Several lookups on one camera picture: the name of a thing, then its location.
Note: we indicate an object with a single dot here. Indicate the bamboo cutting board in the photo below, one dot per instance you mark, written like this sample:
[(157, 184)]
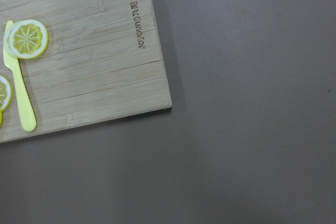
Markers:
[(104, 61)]

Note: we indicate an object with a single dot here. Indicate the yellow plastic toy knife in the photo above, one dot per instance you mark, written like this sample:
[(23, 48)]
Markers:
[(25, 109)]

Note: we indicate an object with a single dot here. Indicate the lemon slice row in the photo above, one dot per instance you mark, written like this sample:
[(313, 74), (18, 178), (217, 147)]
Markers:
[(6, 94)]

